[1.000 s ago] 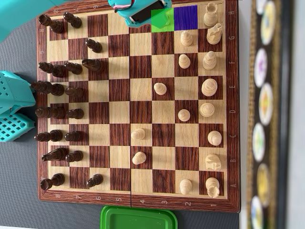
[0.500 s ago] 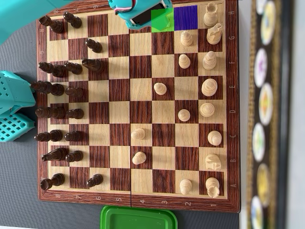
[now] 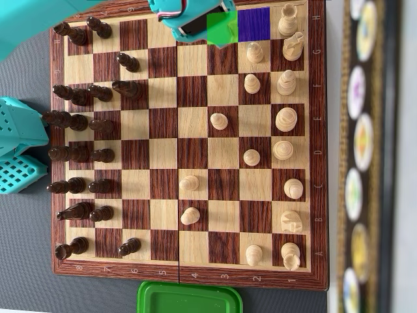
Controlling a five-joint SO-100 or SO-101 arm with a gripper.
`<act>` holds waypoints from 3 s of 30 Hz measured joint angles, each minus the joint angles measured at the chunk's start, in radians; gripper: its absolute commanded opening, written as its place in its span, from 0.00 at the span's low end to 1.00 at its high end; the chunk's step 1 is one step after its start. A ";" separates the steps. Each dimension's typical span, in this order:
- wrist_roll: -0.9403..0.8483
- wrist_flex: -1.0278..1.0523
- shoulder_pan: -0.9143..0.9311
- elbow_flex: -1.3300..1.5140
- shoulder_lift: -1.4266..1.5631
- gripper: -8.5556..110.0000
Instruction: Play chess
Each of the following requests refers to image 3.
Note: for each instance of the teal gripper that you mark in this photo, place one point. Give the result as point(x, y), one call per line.
point(195, 29)

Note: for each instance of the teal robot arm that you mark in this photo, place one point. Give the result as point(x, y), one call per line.
point(32, 23)

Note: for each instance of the teal perforated robot base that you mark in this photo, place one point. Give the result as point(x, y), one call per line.
point(19, 174)

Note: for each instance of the light wooden pawn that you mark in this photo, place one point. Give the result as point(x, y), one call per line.
point(254, 255)
point(251, 84)
point(219, 121)
point(251, 157)
point(189, 183)
point(190, 216)
point(254, 53)

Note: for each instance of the light wooden rook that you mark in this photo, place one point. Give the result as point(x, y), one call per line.
point(290, 256)
point(287, 23)

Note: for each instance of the light wooden knight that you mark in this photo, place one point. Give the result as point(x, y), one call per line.
point(291, 221)
point(293, 47)

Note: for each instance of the light wooden bishop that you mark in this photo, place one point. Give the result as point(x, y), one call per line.
point(286, 83)
point(293, 189)

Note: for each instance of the dark wooden pawn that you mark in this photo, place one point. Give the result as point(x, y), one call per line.
point(129, 246)
point(99, 27)
point(101, 93)
point(101, 214)
point(128, 62)
point(102, 155)
point(101, 126)
point(100, 186)

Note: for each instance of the dark wooden knight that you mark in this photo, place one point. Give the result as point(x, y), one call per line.
point(128, 89)
point(76, 211)

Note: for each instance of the light wooden king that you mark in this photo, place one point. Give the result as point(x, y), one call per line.
point(286, 119)

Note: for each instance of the wooden folding chessboard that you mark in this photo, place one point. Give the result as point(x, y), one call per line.
point(192, 153)

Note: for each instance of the dark wooden rook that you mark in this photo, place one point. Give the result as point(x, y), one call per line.
point(71, 247)
point(75, 34)

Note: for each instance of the dark wooden bishop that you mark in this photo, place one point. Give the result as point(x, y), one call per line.
point(66, 186)
point(71, 94)

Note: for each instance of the dark wooden king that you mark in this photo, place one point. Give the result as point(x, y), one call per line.
point(65, 120)

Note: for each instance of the dark wooden queen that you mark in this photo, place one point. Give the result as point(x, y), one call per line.
point(68, 154)

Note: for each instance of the black framed round pictures panel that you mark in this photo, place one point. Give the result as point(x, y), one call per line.
point(365, 163)

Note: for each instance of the green plastic container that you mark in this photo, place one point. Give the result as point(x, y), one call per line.
point(189, 298)

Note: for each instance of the grey textured mat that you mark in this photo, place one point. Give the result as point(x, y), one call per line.
point(26, 234)

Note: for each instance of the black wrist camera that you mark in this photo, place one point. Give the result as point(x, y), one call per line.
point(195, 26)

